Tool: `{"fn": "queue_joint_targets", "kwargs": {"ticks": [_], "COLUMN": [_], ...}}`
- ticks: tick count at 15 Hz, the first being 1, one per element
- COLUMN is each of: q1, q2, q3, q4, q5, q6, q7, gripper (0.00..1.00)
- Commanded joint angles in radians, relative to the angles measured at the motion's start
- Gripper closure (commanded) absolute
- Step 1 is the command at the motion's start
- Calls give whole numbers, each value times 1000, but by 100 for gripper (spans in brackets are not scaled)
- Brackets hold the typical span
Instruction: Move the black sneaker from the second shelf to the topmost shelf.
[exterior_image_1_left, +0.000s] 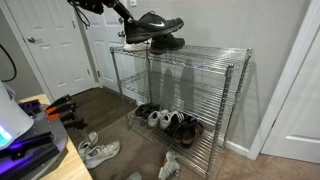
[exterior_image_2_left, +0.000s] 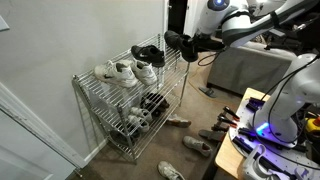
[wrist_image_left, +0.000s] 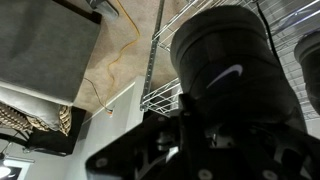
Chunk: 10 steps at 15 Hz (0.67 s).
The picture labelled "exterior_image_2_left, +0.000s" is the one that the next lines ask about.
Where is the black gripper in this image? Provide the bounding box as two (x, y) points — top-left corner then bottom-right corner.
(189, 35), (225, 52)

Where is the black Nike sneaker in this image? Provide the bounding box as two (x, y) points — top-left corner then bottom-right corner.
(164, 30), (198, 62)

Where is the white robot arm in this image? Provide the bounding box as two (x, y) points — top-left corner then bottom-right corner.
(194, 0), (320, 148)

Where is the black sneaker on top shelf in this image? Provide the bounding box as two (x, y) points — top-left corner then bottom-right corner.
(131, 45), (165, 68)

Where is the white sneaker top shelf right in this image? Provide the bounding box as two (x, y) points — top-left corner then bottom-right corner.
(123, 59), (157, 85)

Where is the white sneaker shelf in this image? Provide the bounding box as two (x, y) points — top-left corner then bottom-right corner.
(128, 115), (150, 132)
(123, 59), (157, 85)

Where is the white tan sneaker by rack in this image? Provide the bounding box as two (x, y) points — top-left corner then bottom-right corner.
(166, 114), (191, 128)

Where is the white Nike sneaker left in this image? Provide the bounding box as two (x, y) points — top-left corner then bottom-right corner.
(94, 60), (138, 88)

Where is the white sneaker on lower shelf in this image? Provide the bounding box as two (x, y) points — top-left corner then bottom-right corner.
(129, 107), (153, 122)

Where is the white sneaker lower shelf front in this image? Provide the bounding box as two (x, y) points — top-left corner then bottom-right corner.
(128, 115), (150, 132)

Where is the grey sneaker with orange lining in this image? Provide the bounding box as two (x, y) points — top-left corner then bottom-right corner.
(183, 136), (212, 157)

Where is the dark shoe bottom shelf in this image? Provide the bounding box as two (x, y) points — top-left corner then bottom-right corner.
(109, 130), (140, 146)

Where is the grey sneaker middle floor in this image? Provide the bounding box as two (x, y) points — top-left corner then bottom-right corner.
(157, 161), (185, 180)

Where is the black Nike slide sandal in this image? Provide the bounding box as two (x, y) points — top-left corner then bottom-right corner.
(199, 87), (216, 98)

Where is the grey sofa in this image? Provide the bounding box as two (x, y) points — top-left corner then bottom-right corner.
(207, 42), (296, 95)

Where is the orange black clamp right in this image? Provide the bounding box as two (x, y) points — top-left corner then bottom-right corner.
(211, 115), (237, 132)

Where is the dark grey slipper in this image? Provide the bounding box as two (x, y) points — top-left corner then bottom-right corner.
(198, 130), (225, 142)

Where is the light wooden table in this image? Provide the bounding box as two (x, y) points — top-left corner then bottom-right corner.
(214, 88), (264, 180)

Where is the white door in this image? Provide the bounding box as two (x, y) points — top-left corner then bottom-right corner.
(0, 83), (86, 180)

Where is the yellow cable on floor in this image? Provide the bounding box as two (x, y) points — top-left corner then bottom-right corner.
(186, 63), (214, 98)

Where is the chrome wire shoe rack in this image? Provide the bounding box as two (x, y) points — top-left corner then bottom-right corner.
(72, 34), (189, 160)

